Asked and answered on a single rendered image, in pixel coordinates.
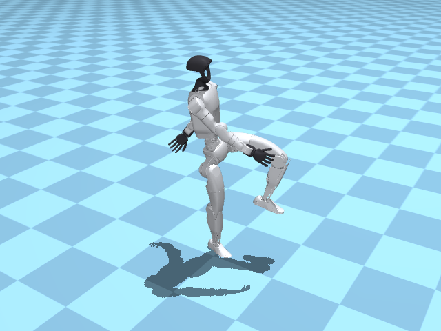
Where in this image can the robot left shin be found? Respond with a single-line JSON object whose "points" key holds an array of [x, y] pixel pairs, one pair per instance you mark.
{"points": [[274, 177]]}

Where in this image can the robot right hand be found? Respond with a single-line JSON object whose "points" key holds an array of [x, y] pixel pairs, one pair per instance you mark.
{"points": [[259, 155]]}

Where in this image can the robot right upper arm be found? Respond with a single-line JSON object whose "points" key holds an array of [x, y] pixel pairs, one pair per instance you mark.
{"points": [[198, 109]]}

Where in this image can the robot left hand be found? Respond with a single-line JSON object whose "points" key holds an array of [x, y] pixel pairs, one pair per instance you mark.
{"points": [[181, 140]]}

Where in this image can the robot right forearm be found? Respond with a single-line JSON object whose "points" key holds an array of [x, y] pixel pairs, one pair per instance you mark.
{"points": [[230, 138]]}

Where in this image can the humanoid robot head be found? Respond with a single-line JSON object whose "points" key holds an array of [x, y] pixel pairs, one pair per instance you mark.
{"points": [[199, 64]]}

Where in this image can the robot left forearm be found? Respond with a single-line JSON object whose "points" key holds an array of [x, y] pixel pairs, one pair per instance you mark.
{"points": [[189, 128]]}

